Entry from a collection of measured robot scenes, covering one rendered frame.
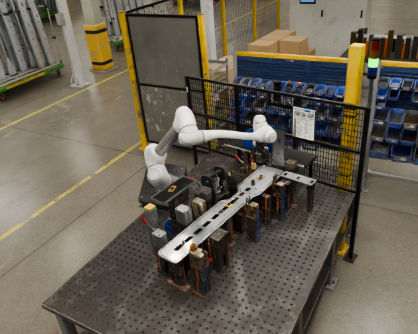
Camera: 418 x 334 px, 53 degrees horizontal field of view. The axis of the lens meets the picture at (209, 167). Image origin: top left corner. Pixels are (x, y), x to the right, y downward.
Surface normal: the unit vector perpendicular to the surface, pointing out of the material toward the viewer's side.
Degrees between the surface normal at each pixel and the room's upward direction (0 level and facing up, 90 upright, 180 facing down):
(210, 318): 0
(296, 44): 90
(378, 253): 0
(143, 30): 90
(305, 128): 90
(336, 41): 90
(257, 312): 0
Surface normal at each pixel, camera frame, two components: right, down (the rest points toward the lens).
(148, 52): -0.52, 0.47
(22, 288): -0.08, -0.86
